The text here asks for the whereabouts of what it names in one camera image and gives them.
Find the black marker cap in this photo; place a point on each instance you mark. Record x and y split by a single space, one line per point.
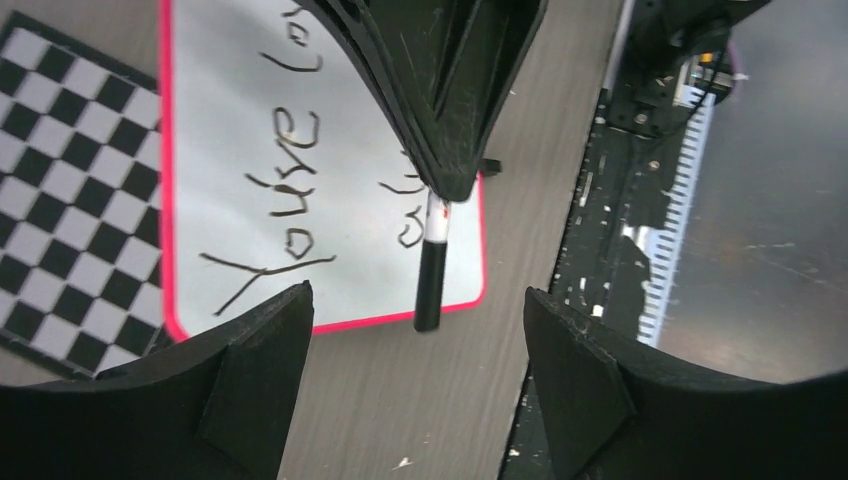
427 311

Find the black white checkerboard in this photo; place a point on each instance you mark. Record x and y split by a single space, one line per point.
80 253

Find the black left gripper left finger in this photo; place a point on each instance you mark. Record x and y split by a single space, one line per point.
216 406

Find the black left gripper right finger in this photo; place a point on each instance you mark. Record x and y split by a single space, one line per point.
615 408

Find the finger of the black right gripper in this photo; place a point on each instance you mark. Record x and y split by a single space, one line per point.
402 51
483 44

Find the pink framed whiteboard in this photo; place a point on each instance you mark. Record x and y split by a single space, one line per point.
278 166

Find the black white whiteboard marker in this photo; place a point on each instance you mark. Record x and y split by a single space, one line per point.
436 225

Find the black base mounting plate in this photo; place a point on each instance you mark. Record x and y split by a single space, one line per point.
618 252

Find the black whiteboard stand foot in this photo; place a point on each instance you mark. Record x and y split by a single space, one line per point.
490 167

